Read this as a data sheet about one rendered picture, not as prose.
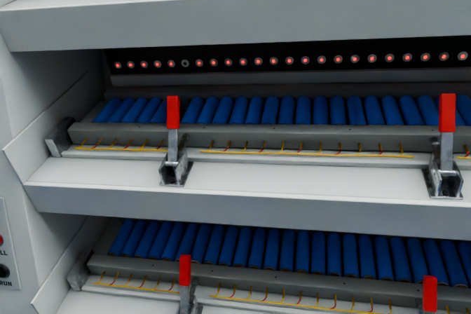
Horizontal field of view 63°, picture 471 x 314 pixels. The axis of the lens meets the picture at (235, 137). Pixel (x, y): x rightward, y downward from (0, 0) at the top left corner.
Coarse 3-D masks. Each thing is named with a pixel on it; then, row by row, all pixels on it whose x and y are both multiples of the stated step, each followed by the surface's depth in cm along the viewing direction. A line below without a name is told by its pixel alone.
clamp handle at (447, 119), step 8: (440, 96) 35; (448, 96) 35; (440, 104) 35; (448, 104) 35; (440, 112) 35; (448, 112) 35; (440, 120) 35; (448, 120) 35; (440, 128) 35; (448, 128) 35; (440, 136) 35; (448, 136) 35; (440, 144) 35; (448, 144) 35; (440, 152) 35; (448, 152) 35; (440, 160) 35; (448, 160) 35; (440, 168) 35; (448, 168) 35
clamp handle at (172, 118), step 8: (168, 96) 40; (176, 96) 40; (168, 104) 40; (176, 104) 40; (168, 112) 40; (176, 112) 40; (168, 120) 40; (176, 120) 40; (168, 128) 40; (176, 128) 40; (168, 136) 41; (176, 136) 40; (168, 144) 41; (176, 144) 40; (168, 152) 41; (176, 152) 40; (168, 160) 41; (176, 160) 41
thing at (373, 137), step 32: (96, 128) 47; (128, 128) 46; (160, 128) 46; (192, 128) 45; (224, 128) 44; (256, 128) 43; (288, 128) 43; (320, 128) 42; (352, 128) 41; (384, 128) 41; (416, 128) 40
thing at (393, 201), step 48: (96, 96) 58; (48, 144) 46; (96, 144) 49; (48, 192) 44; (96, 192) 42; (144, 192) 41; (192, 192) 39; (240, 192) 39; (288, 192) 38; (336, 192) 37; (384, 192) 36
